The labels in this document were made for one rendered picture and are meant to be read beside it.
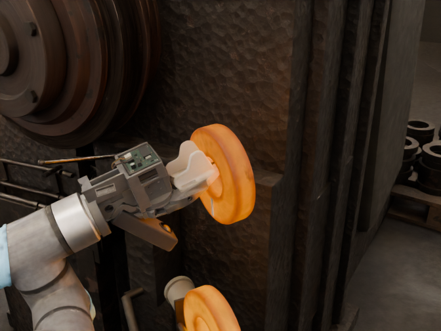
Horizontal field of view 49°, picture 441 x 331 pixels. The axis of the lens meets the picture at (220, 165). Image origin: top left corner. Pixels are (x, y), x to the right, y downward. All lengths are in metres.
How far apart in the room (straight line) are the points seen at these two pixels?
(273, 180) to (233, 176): 0.25
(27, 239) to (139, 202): 0.15
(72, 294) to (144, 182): 0.18
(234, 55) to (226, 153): 0.28
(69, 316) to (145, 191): 0.19
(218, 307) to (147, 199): 0.21
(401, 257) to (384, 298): 0.30
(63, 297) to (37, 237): 0.09
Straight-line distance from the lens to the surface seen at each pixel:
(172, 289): 0.95
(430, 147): 2.57
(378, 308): 2.01
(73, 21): 0.88
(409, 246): 2.39
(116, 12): 0.85
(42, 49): 0.87
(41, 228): 0.68
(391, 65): 1.59
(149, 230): 0.72
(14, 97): 0.98
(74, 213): 0.67
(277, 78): 0.88
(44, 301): 0.71
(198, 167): 0.70
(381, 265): 2.23
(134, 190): 0.66
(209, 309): 0.77
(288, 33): 0.85
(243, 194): 0.69
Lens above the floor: 1.30
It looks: 26 degrees down
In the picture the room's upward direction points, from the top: straight up
